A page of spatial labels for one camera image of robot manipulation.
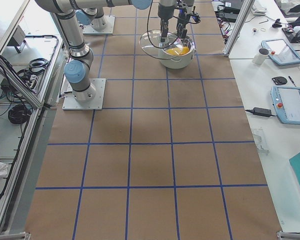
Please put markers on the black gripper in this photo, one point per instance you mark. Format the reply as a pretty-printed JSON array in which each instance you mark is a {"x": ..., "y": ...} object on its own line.
[
  {"x": 181, "y": 27},
  {"x": 164, "y": 13}
]

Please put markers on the glass pot lid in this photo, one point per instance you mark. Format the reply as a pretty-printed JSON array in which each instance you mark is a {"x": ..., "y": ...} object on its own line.
[{"x": 151, "y": 45}]

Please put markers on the yellow corn cob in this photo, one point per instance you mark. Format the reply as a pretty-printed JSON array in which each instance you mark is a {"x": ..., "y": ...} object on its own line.
[{"x": 177, "y": 51}]

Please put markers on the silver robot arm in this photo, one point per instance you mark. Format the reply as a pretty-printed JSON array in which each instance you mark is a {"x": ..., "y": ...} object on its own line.
[
  {"x": 188, "y": 2},
  {"x": 64, "y": 15}
]

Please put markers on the pale green cooking pot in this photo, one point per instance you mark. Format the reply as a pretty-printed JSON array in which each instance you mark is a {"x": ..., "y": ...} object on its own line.
[{"x": 180, "y": 61}]

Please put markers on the white mug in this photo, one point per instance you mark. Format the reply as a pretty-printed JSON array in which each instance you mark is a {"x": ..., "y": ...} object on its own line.
[{"x": 260, "y": 57}]

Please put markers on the blue teach pendant far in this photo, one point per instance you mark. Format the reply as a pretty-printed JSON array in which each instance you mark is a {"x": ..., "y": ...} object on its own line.
[{"x": 281, "y": 52}]

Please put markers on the blue teach pendant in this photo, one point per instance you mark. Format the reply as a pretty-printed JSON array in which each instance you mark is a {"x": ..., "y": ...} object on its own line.
[
  {"x": 286, "y": 102},
  {"x": 281, "y": 52}
]

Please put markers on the black power adapter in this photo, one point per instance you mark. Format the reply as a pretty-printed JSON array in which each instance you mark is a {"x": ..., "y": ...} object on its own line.
[{"x": 263, "y": 112}]

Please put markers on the brown paper table cover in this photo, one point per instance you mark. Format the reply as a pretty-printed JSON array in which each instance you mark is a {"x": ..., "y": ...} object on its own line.
[{"x": 169, "y": 157}]

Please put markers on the blue teach pendant near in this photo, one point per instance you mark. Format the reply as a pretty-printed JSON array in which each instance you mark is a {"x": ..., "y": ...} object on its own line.
[{"x": 286, "y": 102}]

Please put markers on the aluminium frame post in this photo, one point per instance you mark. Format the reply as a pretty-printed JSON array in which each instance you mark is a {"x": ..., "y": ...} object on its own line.
[{"x": 242, "y": 16}]

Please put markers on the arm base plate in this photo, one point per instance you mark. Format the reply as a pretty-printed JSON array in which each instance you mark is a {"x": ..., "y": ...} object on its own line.
[
  {"x": 90, "y": 99},
  {"x": 100, "y": 26}
]

